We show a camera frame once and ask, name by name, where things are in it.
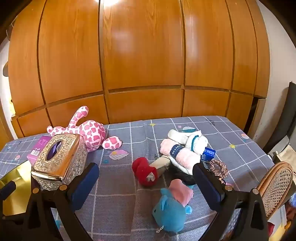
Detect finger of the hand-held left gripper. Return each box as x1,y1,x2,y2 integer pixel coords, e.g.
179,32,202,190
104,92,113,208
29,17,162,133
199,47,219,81
0,180,16,197

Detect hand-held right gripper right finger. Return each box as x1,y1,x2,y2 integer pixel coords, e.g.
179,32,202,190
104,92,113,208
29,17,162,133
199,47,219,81
192,163,270,241

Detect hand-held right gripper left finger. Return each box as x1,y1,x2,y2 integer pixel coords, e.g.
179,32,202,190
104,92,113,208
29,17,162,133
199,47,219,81
23,163,100,241

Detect white waffle towel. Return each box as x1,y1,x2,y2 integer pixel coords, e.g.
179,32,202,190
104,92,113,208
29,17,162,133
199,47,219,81
166,156,200,176

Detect blue tissue packet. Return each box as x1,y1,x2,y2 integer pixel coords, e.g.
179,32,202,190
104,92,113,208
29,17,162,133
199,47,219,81
201,147,216,161

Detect yellow cylinder object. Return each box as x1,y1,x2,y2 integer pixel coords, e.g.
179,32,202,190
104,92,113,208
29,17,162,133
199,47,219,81
0,160,35,215

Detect brown scrunchie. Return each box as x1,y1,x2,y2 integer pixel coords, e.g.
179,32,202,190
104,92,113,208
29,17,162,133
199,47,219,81
209,159,229,184

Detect pink folded cloth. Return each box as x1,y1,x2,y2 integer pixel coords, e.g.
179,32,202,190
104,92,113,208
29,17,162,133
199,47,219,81
170,179,194,207

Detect black fuzzy cloth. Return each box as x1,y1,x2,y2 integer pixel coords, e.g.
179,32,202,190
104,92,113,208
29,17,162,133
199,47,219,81
170,166,197,186

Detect pink rolled towel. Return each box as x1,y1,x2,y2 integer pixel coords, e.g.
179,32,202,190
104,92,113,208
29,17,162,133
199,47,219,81
160,138,201,170

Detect white sock with teal band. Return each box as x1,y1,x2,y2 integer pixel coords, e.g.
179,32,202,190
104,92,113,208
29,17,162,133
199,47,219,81
184,130,208,155

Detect blue plush toy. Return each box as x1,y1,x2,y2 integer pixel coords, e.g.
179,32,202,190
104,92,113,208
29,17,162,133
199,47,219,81
152,188,193,232

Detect beige doll body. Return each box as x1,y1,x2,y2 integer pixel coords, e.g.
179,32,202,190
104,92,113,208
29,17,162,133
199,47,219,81
149,157,172,178

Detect pink spotted plush toy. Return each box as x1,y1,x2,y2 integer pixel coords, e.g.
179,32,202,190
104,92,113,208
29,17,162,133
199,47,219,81
47,106,122,152

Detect purple cardboard box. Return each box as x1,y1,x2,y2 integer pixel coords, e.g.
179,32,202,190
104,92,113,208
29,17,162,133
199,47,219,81
26,136,55,163

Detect cream white sock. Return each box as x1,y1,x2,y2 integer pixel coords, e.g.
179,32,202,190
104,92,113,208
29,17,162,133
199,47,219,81
168,129,193,142

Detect red fabric sock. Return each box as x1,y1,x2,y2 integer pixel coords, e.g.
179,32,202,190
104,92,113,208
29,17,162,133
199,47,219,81
132,157,160,188

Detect rattan chair back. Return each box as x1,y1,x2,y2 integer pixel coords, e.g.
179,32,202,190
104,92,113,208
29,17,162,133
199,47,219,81
257,161,294,220

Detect beige bag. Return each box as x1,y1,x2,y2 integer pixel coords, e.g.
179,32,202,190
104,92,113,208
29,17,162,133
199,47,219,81
273,138,296,168

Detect black chair back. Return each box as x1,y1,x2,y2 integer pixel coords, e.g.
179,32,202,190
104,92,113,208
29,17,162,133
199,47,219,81
262,82,296,153

